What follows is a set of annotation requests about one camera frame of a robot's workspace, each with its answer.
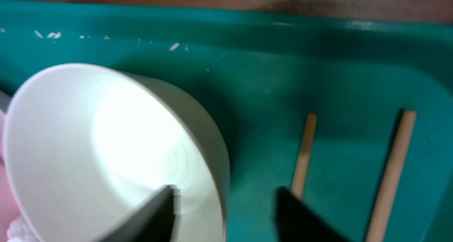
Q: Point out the wooden chopstick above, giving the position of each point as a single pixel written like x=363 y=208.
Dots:
x=302 y=164
x=391 y=177

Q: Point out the white tissue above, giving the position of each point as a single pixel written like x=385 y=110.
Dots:
x=20 y=231

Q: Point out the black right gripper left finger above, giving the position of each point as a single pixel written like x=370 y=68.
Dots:
x=152 y=222

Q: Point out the white bowl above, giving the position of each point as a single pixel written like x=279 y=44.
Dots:
x=86 y=147

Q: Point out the teal plastic tray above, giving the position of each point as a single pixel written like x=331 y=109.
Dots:
x=259 y=75

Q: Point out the pink round plate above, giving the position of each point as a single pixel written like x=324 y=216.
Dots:
x=9 y=207

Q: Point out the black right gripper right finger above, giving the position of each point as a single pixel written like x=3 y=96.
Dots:
x=295 y=222

